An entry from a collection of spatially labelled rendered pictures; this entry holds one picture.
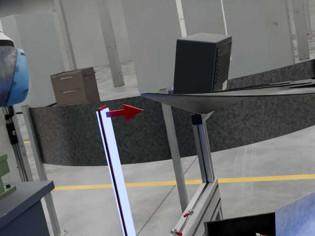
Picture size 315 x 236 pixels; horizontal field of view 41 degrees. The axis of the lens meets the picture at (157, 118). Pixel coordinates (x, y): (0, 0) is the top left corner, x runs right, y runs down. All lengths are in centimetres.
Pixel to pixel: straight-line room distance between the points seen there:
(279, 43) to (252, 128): 247
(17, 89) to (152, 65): 623
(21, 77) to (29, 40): 957
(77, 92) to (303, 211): 689
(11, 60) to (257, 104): 180
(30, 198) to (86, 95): 642
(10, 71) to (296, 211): 61
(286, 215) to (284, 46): 432
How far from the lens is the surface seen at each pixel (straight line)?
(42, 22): 1104
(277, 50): 489
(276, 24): 487
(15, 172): 270
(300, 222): 59
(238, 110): 247
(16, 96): 93
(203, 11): 677
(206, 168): 117
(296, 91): 49
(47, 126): 287
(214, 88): 118
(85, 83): 732
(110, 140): 63
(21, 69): 92
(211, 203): 113
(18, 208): 91
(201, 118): 112
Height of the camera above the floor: 128
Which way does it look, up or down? 11 degrees down
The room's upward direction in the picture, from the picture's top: 11 degrees counter-clockwise
